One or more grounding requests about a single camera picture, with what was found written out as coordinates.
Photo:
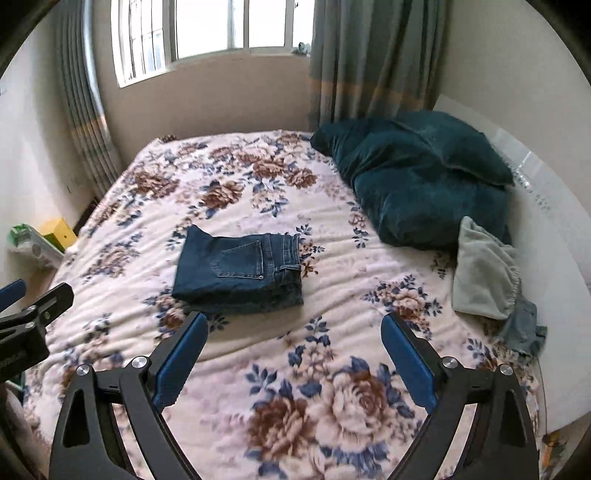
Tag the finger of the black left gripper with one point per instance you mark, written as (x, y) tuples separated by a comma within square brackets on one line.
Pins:
[(23, 342)]

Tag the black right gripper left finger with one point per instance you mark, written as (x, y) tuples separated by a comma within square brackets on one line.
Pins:
[(87, 443)]

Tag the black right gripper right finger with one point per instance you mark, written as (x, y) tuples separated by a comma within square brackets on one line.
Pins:
[(501, 442)]

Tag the blue denim jeans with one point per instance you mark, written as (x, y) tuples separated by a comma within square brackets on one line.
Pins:
[(251, 274)]

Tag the white green bedside item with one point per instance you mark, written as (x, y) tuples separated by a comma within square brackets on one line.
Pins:
[(27, 242)]

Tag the dark grey cloth piece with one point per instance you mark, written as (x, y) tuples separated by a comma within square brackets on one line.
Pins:
[(521, 331)]

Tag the yellow box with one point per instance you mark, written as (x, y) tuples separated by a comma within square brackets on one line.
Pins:
[(58, 233)]

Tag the left striped curtain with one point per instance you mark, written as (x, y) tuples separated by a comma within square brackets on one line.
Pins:
[(83, 103)]

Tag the floral fleece blanket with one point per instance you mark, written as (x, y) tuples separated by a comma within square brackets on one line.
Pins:
[(260, 232)]

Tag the white headboard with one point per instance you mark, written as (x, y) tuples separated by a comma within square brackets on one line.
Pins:
[(551, 232)]

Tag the dark teal pillow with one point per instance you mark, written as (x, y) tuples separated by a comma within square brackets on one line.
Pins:
[(459, 145), (410, 197)]

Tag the right teal curtain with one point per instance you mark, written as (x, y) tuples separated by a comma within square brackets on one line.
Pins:
[(374, 58)]

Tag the window with white frame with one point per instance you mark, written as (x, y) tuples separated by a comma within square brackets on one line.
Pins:
[(149, 37)]

